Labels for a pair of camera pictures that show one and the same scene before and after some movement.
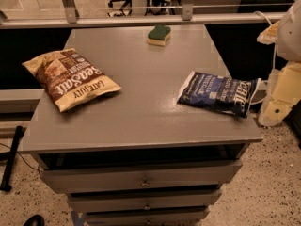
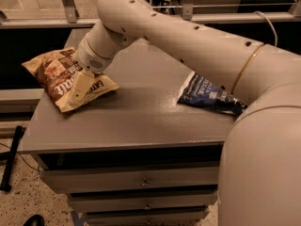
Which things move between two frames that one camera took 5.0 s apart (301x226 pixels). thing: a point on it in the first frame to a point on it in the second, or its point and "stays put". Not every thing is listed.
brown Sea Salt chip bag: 70,80 stays put
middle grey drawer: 144,200 stays put
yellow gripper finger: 284,91 to 81,87
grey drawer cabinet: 139,156 stays put
